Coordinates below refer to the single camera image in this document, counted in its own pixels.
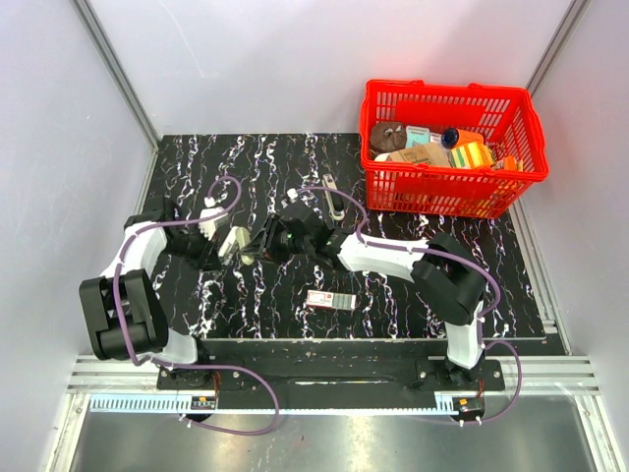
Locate red plastic shopping basket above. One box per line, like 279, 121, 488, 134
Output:
360, 80, 548, 218

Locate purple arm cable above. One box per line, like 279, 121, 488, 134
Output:
111, 175, 281, 437
288, 186, 524, 427

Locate orange bottle blue cap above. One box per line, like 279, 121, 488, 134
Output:
441, 127, 485, 149

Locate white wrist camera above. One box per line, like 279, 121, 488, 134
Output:
198, 197, 229, 241
281, 188, 299, 207

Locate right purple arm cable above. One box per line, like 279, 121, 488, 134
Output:
288, 186, 524, 427

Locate cream white stapler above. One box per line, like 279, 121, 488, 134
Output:
218, 226, 255, 266

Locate red white staple box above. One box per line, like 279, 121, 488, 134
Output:
306, 290, 357, 311

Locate teal white small box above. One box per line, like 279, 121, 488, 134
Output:
405, 125, 430, 148

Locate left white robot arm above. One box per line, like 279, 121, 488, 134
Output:
79, 197, 228, 389

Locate brown cardboard package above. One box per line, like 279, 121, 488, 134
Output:
374, 143, 452, 168

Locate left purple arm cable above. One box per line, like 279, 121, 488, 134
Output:
111, 175, 281, 437

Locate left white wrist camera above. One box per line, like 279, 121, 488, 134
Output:
198, 197, 229, 241

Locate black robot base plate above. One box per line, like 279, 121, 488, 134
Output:
156, 339, 505, 414

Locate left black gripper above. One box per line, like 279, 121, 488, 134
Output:
162, 223, 223, 272

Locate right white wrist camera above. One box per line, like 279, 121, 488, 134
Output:
281, 188, 299, 207

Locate small orange packet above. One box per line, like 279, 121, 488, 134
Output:
491, 155, 522, 172

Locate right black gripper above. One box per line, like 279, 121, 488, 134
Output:
242, 213, 314, 266

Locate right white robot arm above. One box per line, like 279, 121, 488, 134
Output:
241, 202, 486, 389

